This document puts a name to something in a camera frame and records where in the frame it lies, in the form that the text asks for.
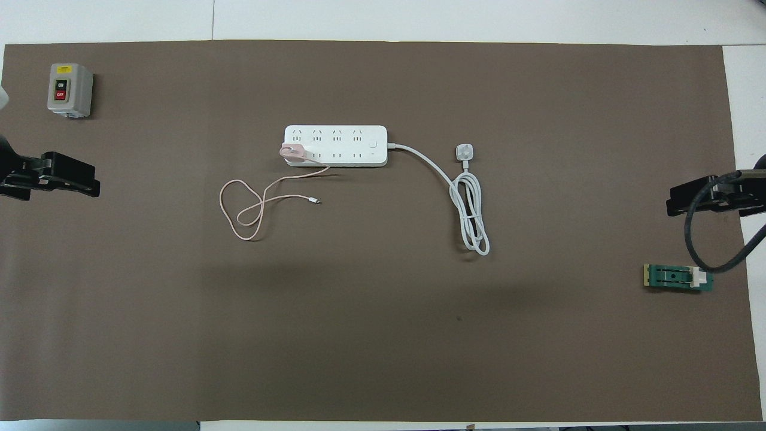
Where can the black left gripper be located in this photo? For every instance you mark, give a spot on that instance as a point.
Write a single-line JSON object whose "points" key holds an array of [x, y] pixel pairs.
{"points": [[60, 167]]}

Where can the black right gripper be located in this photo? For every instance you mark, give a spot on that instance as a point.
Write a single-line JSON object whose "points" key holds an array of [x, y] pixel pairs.
{"points": [[724, 194]]}

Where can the brown table mat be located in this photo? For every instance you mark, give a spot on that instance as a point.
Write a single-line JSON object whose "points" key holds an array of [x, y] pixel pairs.
{"points": [[383, 335]]}

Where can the pink charger adapter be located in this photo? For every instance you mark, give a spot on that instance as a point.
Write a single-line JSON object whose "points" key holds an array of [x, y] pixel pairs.
{"points": [[292, 151]]}

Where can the white power strip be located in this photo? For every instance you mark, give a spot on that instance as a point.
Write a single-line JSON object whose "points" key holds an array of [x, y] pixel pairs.
{"points": [[335, 145]]}

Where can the grey on-off switch box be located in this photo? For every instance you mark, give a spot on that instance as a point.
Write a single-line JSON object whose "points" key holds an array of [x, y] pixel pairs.
{"points": [[78, 90]]}

